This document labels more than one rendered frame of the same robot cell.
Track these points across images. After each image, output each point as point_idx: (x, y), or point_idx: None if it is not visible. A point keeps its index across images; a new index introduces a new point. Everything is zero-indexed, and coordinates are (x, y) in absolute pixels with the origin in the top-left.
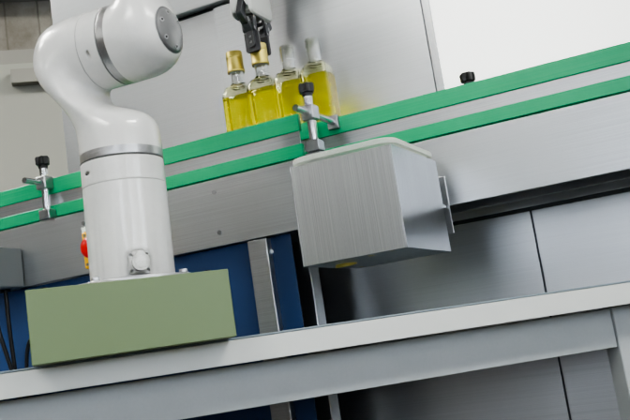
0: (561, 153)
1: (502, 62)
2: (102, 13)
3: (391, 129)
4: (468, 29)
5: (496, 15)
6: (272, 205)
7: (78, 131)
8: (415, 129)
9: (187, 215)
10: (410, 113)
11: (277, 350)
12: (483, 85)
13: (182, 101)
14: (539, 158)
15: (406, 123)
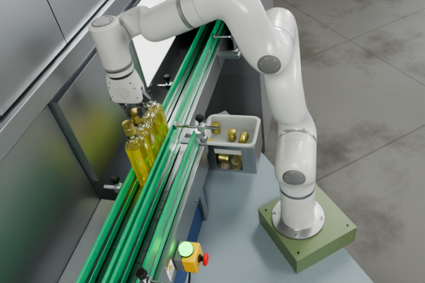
0: (209, 91)
1: (154, 63)
2: (314, 136)
3: (183, 114)
4: (145, 54)
5: (149, 43)
6: (202, 172)
7: (311, 186)
8: (187, 108)
9: (189, 208)
10: (185, 103)
11: None
12: (193, 80)
13: (51, 179)
14: (207, 96)
15: (184, 108)
